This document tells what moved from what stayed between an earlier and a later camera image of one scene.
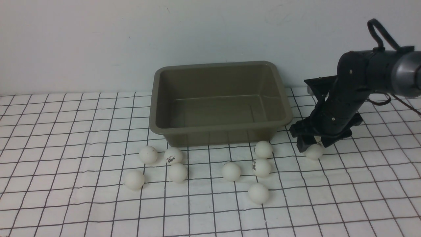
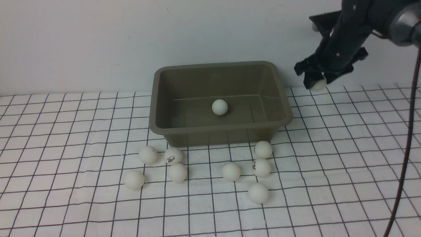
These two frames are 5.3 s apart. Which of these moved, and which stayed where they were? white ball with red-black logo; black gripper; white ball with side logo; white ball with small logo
Moved: black gripper; white ball with small logo
Stayed: white ball with red-black logo; white ball with side logo
